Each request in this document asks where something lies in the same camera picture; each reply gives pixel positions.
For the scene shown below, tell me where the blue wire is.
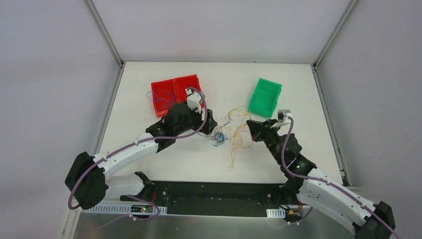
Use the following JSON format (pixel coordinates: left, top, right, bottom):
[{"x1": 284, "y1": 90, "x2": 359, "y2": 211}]
[{"x1": 146, "y1": 89, "x2": 179, "y2": 108}]

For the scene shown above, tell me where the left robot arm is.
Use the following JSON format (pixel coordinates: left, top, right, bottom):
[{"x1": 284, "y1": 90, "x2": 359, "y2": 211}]
[{"x1": 65, "y1": 103, "x2": 217, "y2": 210}]

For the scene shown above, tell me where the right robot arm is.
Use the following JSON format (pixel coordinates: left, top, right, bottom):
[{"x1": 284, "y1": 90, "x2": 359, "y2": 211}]
[{"x1": 246, "y1": 119, "x2": 399, "y2": 239}]

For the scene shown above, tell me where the red double bin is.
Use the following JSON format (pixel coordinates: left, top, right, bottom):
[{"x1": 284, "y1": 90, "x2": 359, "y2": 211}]
[{"x1": 146, "y1": 74, "x2": 201, "y2": 118}]

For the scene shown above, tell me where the green bin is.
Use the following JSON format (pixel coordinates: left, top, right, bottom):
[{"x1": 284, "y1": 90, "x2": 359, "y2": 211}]
[{"x1": 248, "y1": 78, "x2": 282, "y2": 118}]

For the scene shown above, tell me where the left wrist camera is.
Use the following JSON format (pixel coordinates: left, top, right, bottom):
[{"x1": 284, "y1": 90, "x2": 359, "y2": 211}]
[{"x1": 185, "y1": 88, "x2": 205, "y2": 114}]

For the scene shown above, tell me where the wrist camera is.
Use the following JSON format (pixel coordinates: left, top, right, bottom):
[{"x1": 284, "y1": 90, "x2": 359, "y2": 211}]
[
  {"x1": 270, "y1": 110, "x2": 293, "y2": 128},
  {"x1": 185, "y1": 88, "x2": 205, "y2": 114}
]

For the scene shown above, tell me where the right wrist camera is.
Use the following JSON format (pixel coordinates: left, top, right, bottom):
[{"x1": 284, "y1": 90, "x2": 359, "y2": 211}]
[{"x1": 270, "y1": 110, "x2": 293, "y2": 128}]

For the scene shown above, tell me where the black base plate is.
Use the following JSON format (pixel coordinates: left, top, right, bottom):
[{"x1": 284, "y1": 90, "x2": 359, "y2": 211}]
[{"x1": 136, "y1": 181, "x2": 305, "y2": 217}]

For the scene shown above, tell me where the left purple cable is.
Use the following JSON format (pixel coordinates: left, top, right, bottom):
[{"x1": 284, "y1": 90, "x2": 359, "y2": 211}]
[{"x1": 67, "y1": 87, "x2": 209, "y2": 221}]

